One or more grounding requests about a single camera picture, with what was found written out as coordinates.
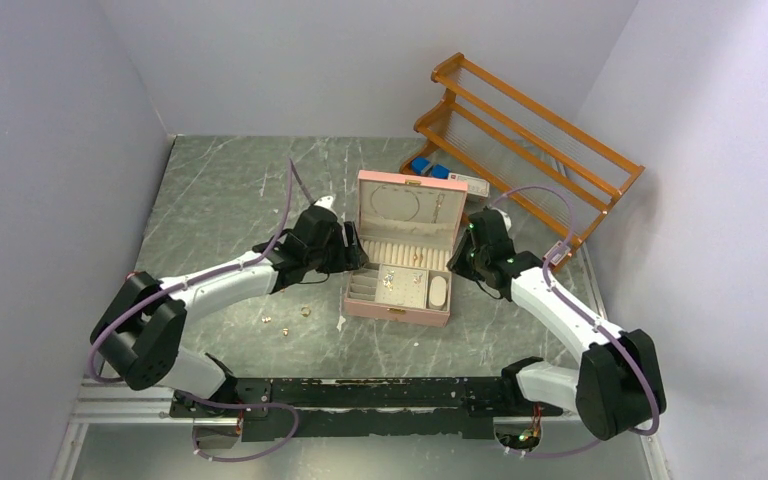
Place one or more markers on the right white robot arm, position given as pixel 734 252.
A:
pixel 616 385

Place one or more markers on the pink jewelry box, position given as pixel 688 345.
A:
pixel 398 215

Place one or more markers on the blue box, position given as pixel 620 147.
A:
pixel 440 172
pixel 421 166

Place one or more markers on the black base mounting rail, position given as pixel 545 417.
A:
pixel 469 407

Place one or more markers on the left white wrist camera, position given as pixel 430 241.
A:
pixel 326 202

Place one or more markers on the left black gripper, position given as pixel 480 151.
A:
pixel 349 256

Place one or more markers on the white oval pillow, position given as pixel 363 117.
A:
pixel 437 293

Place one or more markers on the orange wooden rack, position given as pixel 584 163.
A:
pixel 558 173

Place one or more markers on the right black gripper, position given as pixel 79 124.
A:
pixel 456 262

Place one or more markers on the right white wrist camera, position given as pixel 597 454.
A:
pixel 504 217

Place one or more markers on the blue box left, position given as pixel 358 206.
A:
pixel 421 166

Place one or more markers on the crystal drop earring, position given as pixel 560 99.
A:
pixel 388 278

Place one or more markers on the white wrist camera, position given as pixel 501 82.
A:
pixel 504 217
pixel 326 202

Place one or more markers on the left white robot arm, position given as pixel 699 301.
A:
pixel 140 334

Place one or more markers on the blue box right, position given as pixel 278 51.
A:
pixel 440 172

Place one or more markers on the white flat carton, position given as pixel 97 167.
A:
pixel 478 189

